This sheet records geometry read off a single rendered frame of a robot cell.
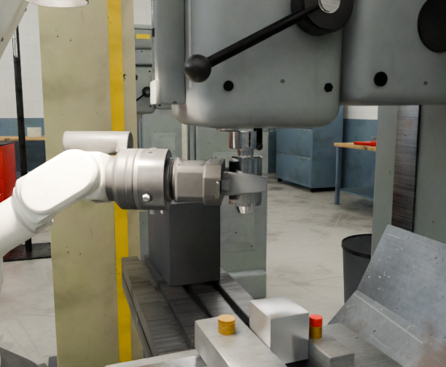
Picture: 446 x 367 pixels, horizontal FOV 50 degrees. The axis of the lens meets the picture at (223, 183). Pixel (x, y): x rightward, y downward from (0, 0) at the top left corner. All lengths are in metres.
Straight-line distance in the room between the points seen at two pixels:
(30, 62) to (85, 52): 7.33
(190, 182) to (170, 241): 0.42
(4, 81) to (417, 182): 9.08
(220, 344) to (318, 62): 0.36
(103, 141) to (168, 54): 0.16
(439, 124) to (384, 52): 0.30
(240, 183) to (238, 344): 0.21
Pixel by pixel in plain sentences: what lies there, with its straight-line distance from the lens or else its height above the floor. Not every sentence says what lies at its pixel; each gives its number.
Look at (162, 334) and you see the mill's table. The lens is 0.88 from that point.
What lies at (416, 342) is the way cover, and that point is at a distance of 0.88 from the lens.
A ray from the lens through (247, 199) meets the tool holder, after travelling 0.67.
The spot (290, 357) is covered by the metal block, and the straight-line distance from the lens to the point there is 0.62.
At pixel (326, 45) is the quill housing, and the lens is 0.62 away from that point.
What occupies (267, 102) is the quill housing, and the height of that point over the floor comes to 1.34.
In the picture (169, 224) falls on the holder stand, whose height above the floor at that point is 1.09.
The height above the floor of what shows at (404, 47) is 1.41.
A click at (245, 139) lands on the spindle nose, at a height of 1.29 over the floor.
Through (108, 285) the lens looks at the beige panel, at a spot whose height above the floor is 0.48.
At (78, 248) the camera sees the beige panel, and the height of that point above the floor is 0.67.
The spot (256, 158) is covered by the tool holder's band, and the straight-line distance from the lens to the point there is 0.67.
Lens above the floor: 1.33
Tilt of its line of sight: 9 degrees down
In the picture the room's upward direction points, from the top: straight up
